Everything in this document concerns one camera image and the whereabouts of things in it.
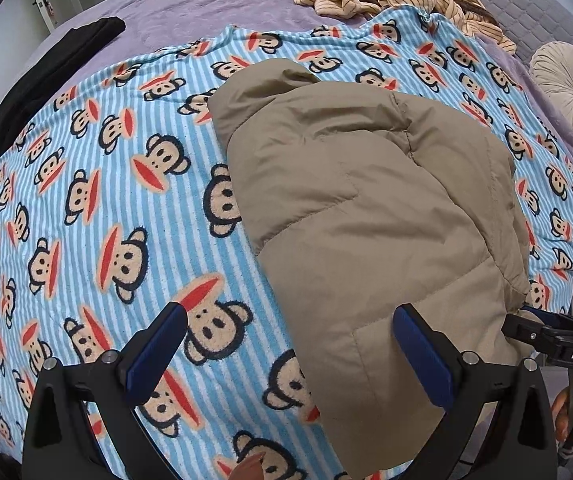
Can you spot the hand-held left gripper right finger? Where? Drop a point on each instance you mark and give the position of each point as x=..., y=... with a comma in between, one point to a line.
x=424, y=360

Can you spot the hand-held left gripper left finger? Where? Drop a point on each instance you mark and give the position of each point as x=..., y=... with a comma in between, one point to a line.
x=159, y=355

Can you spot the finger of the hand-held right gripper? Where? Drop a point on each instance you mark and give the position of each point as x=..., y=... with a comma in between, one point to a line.
x=546, y=312
x=523, y=332

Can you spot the tan puffer jacket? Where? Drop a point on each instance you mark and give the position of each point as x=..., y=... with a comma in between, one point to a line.
x=366, y=200

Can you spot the person's left hand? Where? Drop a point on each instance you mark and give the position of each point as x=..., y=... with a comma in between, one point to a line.
x=249, y=467

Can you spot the blue striped monkey print blanket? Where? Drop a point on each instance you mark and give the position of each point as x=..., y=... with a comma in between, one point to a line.
x=116, y=200

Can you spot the round pleated cream pillow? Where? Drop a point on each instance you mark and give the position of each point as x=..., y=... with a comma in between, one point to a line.
x=566, y=90

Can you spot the black cloth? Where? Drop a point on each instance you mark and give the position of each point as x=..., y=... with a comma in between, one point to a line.
x=41, y=80

